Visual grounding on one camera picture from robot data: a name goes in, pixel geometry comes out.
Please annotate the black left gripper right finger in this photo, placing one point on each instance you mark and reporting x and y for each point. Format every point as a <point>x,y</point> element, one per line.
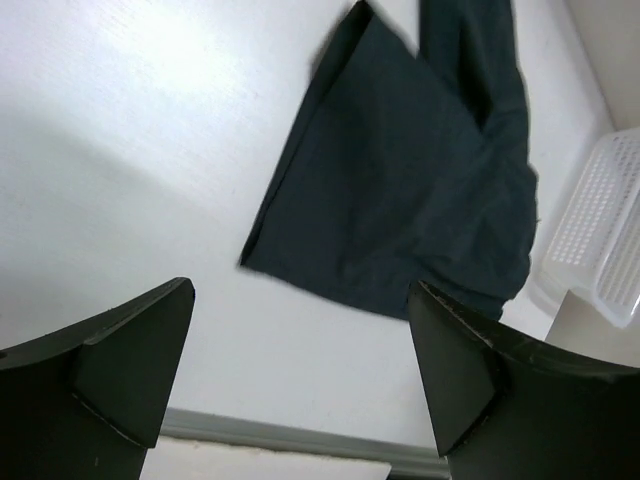
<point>504,405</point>

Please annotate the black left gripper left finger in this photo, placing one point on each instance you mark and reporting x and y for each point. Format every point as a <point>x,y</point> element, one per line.
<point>88,401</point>

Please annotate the dark navy shorts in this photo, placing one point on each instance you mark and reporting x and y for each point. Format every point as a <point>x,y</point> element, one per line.
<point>406,166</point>

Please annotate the white perforated plastic basket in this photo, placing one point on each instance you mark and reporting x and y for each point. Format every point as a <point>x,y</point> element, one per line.
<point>594,252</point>

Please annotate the aluminium front rail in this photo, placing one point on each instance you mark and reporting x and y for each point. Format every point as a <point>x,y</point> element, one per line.
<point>407,462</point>

